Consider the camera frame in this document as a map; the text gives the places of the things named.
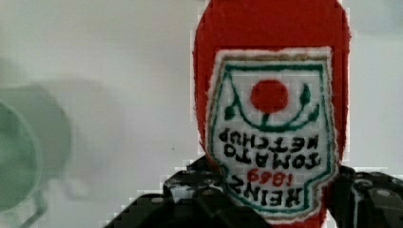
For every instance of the green cup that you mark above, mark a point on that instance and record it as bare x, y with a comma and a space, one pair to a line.
35, 146

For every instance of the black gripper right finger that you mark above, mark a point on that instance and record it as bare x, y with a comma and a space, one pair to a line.
366, 200

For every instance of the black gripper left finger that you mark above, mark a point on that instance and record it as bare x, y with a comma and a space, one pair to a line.
192, 198

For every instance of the red plush ketchup bottle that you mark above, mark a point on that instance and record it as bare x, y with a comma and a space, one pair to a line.
271, 94

